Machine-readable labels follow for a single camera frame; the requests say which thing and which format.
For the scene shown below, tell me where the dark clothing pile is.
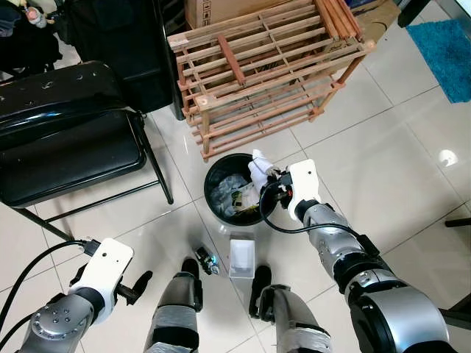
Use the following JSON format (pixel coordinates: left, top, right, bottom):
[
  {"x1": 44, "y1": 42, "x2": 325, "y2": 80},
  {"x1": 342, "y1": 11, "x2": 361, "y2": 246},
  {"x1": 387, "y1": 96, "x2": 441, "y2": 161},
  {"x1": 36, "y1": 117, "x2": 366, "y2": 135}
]
[{"x1": 0, "y1": 0, "x2": 63, "y2": 74}]

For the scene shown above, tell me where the dark colourful snack wrapper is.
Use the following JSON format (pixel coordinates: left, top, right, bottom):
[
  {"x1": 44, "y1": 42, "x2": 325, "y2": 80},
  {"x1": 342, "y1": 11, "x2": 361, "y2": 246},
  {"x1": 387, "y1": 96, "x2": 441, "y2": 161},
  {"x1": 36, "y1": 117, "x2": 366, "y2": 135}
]
[{"x1": 194, "y1": 248, "x2": 221, "y2": 277}]

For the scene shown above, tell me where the grey left robot leg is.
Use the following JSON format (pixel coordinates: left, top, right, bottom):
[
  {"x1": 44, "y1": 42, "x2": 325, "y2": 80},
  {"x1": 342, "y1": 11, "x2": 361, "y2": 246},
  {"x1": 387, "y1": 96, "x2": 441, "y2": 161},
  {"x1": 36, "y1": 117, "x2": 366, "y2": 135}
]
[{"x1": 144, "y1": 257, "x2": 203, "y2": 353}]

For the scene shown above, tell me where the wooden slatted rack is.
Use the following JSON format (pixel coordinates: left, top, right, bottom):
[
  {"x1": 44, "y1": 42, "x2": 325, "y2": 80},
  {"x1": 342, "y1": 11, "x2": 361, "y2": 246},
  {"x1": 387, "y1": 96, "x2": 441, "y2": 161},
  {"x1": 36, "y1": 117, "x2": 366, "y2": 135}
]
[{"x1": 168, "y1": 0, "x2": 375, "y2": 161}]

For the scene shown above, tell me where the grey robot leg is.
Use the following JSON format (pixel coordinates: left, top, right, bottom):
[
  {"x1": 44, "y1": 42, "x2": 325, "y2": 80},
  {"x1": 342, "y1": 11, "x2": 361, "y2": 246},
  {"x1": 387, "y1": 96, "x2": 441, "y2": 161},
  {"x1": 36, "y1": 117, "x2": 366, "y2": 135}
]
[
  {"x1": 249, "y1": 265, "x2": 336, "y2": 353},
  {"x1": 144, "y1": 257, "x2": 203, "y2": 353}
]

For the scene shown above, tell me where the clear plastic rubbish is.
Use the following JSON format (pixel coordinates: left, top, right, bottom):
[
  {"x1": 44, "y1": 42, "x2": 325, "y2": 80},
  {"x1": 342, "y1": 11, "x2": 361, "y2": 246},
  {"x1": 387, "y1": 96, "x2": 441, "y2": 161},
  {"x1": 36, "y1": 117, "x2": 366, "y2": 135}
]
[{"x1": 217, "y1": 173, "x2": 262, "y2": 218}]

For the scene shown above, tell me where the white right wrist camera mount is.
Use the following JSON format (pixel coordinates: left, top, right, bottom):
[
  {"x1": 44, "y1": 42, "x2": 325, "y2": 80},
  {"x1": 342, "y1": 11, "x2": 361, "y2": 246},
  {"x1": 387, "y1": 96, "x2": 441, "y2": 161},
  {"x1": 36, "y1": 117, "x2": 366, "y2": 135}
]
[{"x1": 286, "y1": 159, "x2": 322, "y2": 223}]

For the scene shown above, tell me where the small white paper box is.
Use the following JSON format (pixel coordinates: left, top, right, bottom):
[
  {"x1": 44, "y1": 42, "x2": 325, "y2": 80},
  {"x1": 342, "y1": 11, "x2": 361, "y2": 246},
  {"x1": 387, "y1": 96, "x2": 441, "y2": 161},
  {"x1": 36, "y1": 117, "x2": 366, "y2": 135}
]
[{"x1": 229, "y1": 233, "x2": 258, "y2": 279}]

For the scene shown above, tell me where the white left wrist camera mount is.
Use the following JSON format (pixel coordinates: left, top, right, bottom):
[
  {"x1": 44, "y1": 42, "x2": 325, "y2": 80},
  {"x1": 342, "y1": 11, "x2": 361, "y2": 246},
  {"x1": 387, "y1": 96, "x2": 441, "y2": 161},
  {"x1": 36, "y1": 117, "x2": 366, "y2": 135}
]
[{"x1": 71, "y1": 238, "x2": 135, "y2": 311}]

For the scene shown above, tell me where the plain brown cardboard box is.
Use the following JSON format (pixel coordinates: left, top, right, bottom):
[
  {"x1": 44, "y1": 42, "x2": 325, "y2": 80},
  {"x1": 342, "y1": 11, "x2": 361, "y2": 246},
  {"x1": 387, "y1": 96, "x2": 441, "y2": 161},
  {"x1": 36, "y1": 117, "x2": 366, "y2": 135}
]
[{"x1": 353, "y1": 0, "x2": 402, "y2": 41}]

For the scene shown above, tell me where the small doll figure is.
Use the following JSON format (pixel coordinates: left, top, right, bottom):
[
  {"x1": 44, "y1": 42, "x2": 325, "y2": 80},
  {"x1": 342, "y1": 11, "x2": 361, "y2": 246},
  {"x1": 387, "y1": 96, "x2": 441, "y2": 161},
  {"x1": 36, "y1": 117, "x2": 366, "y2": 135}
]
[{"x1": 24, "y1": 2, "x2": 49, "y2": 27}]

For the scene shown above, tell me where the black folding chair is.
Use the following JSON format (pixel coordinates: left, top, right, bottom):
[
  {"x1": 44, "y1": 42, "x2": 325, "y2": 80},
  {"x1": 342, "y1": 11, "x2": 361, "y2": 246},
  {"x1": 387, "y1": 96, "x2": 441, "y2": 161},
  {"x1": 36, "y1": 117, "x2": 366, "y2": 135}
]
[{"x1": 0, "y1": 60, "x2": 175, "y2": 242}]

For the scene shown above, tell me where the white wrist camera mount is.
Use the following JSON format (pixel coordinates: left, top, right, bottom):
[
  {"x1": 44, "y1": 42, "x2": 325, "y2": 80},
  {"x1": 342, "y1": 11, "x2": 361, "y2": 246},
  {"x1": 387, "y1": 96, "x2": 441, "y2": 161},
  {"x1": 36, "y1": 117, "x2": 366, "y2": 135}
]
[
  {"x1": 71, "y1": 238, "x2": 135, "y2": 311},
  {"x1": 286, "y1": 159, "x2": 322, "y2": 223}
]

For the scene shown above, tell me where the large black bag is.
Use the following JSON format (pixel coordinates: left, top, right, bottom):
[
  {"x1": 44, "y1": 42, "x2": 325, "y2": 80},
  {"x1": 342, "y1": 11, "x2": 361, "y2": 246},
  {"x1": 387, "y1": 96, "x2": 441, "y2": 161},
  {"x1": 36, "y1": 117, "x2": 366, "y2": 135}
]
[{"x1": 55, "y1": 0, "x2": 185, "y2": 118}]

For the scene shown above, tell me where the black round rubbish bin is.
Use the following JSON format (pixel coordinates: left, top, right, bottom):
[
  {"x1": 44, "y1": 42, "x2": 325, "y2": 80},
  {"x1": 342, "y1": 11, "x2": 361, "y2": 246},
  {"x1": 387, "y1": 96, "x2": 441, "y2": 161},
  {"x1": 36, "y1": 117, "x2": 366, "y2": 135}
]
[{"x1": 204, "y1": 153, "x2": 277, "y2": 225}]

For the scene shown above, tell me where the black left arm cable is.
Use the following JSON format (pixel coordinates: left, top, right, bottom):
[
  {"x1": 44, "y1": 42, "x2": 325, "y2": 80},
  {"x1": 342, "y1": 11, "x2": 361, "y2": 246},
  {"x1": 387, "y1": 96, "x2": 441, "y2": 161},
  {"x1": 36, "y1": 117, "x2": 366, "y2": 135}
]
[{"x1": 0, "y1": 239, "x2": 100, "y2": 332}]

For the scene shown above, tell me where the grey right robot leg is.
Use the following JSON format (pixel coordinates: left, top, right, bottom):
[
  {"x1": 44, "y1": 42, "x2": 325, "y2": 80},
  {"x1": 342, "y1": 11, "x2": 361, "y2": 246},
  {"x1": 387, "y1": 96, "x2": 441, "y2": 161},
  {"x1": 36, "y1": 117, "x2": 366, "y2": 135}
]
[{"x1": 249, "y1": 265, "x2": 336, "y2": 353}]

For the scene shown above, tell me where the teal rug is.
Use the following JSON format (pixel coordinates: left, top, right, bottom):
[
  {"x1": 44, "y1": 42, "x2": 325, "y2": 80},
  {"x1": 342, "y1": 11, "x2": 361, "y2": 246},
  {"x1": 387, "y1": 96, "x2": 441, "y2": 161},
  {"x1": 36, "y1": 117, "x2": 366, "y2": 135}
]
[{"x1": 406, "y1": 18, "x2": 471, "y2": 104}]

